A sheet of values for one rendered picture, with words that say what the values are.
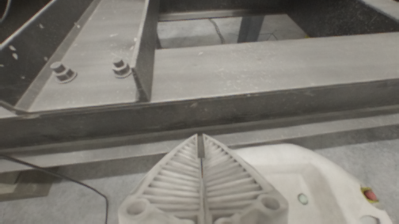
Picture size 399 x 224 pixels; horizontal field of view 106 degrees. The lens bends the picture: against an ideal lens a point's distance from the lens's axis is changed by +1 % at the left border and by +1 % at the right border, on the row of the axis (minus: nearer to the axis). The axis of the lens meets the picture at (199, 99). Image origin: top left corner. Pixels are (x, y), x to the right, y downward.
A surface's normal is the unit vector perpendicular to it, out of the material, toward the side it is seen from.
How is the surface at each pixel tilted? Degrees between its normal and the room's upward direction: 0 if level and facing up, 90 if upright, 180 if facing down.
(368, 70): 0
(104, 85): 0
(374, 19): 90
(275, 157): 0
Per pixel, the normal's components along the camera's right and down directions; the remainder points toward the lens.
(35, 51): 0.98, -0.18
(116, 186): -0.01, -0.60
